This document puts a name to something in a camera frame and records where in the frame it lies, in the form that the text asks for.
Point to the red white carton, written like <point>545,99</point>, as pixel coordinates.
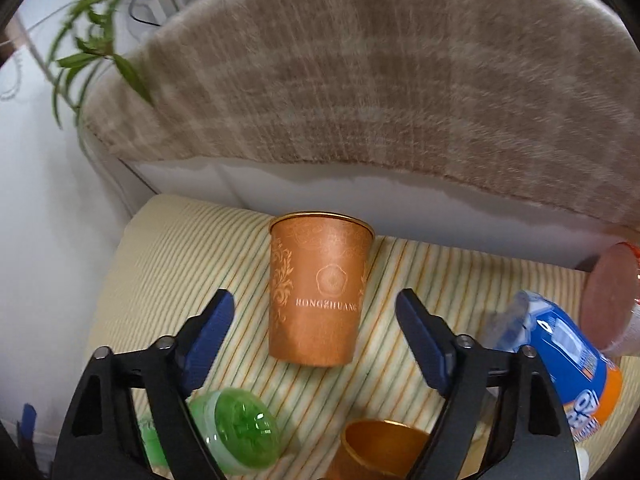
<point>609,309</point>

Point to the spider plant in pot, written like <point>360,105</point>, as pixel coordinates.
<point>85,42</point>

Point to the striped yellow mat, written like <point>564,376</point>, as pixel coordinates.
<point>176,253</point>

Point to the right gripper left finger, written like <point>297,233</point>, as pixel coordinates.
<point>101,438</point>

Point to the white power strip chargers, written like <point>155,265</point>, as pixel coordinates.
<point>154,13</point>

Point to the blue white snack bag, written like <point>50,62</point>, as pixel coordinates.
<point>587,382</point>

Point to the green plastic bottle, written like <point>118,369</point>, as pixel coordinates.
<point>238,430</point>

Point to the plaid beige cloth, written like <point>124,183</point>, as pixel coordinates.
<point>535,100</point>

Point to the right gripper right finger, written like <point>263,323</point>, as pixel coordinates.
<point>529,438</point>

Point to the orange paper cup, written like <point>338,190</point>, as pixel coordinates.
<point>376,449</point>
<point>318,275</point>

